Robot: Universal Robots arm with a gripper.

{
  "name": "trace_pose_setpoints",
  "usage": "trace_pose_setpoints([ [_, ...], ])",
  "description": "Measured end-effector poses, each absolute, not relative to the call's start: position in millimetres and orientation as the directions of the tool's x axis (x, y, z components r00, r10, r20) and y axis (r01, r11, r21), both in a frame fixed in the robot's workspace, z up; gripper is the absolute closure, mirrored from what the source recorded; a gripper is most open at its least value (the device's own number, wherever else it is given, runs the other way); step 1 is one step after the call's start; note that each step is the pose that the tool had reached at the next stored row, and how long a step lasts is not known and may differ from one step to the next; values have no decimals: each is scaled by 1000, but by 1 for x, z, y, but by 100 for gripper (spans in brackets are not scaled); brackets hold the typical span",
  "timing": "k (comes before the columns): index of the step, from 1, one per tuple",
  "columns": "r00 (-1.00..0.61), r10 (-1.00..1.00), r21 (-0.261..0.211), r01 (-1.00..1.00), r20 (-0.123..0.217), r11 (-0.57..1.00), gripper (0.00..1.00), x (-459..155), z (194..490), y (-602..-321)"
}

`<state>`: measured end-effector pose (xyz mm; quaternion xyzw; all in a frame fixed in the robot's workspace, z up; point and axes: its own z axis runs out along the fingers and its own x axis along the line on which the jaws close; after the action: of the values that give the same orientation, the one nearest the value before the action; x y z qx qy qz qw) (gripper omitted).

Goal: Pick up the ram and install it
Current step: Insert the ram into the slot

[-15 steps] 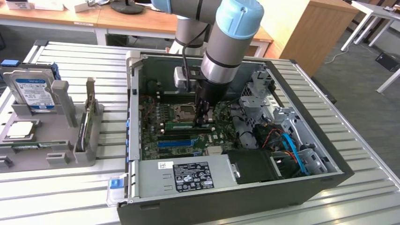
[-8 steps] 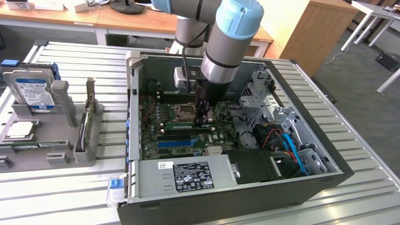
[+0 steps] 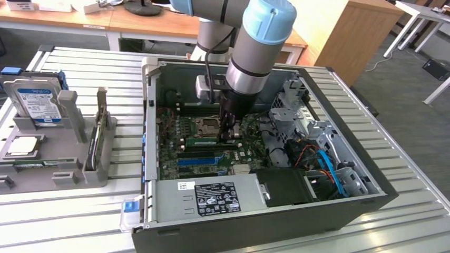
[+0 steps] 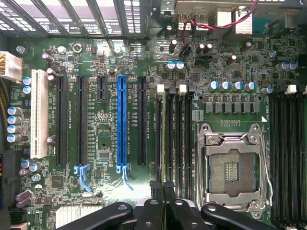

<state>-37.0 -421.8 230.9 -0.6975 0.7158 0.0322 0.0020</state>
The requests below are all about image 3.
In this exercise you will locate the clear panel blue latch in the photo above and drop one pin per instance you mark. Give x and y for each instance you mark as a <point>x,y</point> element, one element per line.
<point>129,213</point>

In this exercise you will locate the black box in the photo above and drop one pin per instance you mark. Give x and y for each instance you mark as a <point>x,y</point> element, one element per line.
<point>436,69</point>

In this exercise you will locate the CPU socket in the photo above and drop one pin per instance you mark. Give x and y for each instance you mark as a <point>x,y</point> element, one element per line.
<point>206,127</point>

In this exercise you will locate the grey power supply unit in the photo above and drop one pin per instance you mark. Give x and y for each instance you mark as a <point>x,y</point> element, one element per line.
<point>176,203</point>

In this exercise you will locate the black monitor stand base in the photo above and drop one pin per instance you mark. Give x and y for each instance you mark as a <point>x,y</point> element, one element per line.
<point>142,9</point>

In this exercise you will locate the grey parts rack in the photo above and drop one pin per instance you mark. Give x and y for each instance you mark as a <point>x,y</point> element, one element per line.
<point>70,158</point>

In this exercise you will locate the blue disk caddy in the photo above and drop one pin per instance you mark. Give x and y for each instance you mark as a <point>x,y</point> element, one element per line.
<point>11,71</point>

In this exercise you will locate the green RAM stick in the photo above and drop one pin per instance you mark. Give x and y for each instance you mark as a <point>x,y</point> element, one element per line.
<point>204,142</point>
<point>31,164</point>

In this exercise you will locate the wooden cabinet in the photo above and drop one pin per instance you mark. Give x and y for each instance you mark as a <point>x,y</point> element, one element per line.
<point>356,37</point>

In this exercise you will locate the blue expansion slot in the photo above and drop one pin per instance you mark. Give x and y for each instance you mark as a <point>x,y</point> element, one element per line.
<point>197,161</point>

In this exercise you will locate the silver CPU chip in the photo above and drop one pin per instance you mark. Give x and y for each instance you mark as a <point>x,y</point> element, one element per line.
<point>23,145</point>

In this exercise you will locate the silver disk bay cage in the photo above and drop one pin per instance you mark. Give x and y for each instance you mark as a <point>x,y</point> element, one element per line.
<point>317,129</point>

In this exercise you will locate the white table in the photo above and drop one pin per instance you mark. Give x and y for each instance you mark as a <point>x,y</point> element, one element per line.
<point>419,15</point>

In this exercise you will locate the wooden desk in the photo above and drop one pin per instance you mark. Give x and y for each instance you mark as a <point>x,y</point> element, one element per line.
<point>148,23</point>

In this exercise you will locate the hard disk blue label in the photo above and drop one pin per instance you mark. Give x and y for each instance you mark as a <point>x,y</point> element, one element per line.
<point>34,102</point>

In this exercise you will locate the white cardboard box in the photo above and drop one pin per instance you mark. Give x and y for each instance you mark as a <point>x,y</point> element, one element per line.
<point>23,4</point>

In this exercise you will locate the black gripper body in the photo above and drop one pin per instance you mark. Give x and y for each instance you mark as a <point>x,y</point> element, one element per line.
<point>240,104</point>

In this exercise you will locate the black open PC case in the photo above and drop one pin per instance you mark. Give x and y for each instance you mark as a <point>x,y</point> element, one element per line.
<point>253,232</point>

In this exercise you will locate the small silver heatsink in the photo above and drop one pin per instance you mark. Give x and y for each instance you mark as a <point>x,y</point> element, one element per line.
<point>241,169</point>

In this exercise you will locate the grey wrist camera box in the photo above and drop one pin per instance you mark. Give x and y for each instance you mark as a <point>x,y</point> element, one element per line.
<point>204,88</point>

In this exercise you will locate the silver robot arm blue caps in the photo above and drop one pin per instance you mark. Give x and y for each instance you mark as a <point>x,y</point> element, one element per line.
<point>262,39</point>

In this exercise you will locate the green motherboard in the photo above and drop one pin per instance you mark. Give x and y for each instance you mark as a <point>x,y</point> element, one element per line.
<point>208,160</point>

